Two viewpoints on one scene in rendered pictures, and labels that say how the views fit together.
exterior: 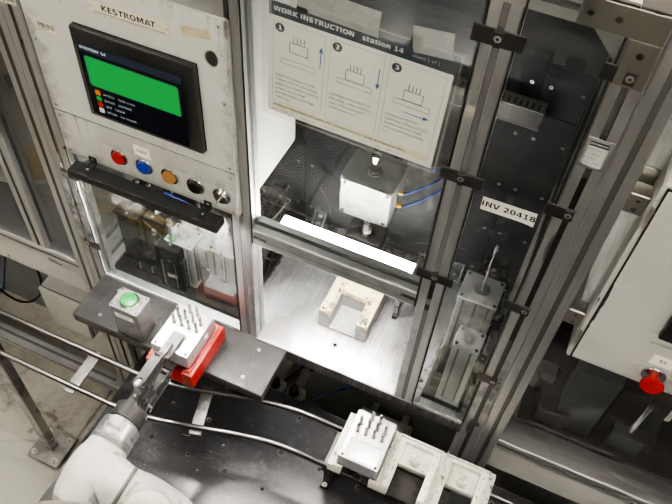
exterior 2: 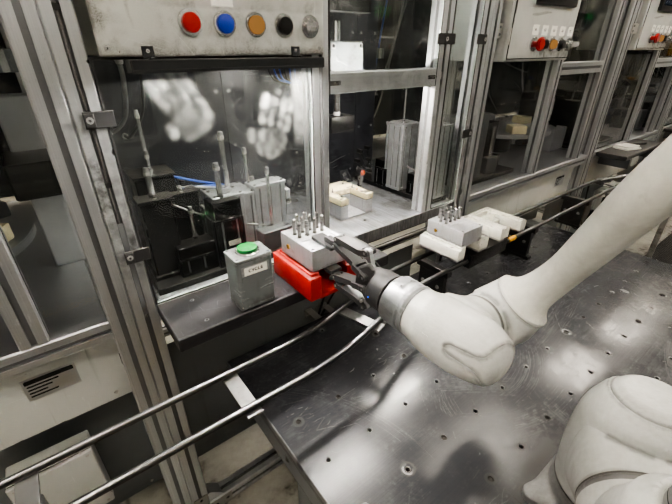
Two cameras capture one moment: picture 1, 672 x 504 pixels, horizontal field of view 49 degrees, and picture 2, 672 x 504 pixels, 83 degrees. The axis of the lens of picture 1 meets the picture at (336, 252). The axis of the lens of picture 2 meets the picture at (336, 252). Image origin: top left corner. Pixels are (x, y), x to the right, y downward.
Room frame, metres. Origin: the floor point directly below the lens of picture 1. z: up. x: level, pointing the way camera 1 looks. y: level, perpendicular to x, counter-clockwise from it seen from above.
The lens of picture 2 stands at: (0.47, 0.96, 1.38)
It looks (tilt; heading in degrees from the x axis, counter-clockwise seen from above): 28 degrees down; 302
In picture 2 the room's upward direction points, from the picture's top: straight up
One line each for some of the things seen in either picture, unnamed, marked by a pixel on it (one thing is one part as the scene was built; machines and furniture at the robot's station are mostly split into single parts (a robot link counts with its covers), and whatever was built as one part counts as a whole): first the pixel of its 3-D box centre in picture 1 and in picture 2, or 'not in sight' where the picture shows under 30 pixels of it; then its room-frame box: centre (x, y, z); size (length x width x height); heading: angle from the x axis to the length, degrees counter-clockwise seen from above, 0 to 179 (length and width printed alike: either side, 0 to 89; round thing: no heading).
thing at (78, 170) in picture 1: (145, 191); (235, 58); (1.03, 0.41, 1.37); 0.36 x 0.04 x 0.04; 70
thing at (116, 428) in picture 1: (116, 433); (405, 303); (0.66, 0.44, 0.99); 0.09 x 0.06 x 0.09; 70
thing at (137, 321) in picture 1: (134, 311); (248, 272); (0.99, 0.48, 0.97); 0.08 x 0.08 x 0.12; 70
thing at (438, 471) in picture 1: (409, 475); (473, 238); (0.68, -0.22, 0.84); 0.36 x 0.14 x 0.10; 70
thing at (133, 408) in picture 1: (135, 405); (375, 284); (0.73, 0.41, 0.99); 0.09 x 0.07 x 0.08; 160
